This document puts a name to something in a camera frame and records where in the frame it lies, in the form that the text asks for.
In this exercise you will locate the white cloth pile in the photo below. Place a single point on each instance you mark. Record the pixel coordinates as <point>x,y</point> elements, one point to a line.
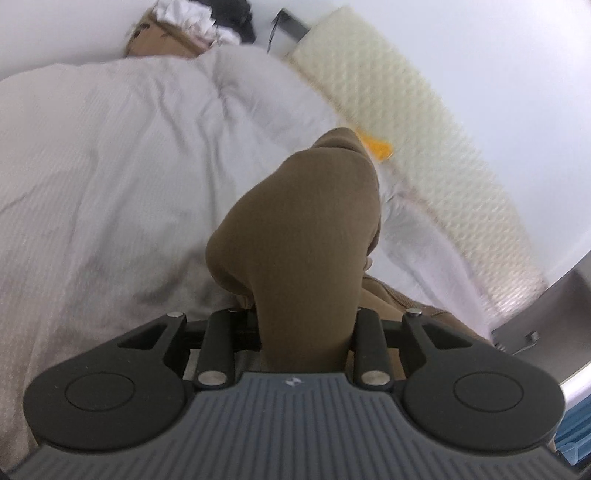
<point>184,16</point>

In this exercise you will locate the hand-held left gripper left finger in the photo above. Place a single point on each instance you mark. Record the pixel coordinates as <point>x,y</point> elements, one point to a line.
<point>221,341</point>

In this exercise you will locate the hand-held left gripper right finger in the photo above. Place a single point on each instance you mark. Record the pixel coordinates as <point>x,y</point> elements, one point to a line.
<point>369,341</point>

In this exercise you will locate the cream quilted headboard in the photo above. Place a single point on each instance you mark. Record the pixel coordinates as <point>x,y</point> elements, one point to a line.
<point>392,101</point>

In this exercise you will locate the blue object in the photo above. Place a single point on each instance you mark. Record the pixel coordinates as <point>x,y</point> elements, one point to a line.
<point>577,429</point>

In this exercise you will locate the grey-white duvet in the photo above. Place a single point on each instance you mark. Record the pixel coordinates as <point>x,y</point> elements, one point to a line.
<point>277,106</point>

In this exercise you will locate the yellow cloth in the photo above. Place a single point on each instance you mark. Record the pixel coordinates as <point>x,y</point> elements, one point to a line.
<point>377,146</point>

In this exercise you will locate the grey nightstand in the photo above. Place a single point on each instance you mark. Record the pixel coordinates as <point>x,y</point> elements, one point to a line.
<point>554,314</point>

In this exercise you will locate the cardboard box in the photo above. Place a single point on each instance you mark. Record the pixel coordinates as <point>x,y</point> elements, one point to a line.
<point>157,44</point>

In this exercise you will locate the brown hoodie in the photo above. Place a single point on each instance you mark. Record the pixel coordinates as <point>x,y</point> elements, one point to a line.
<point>300,240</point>

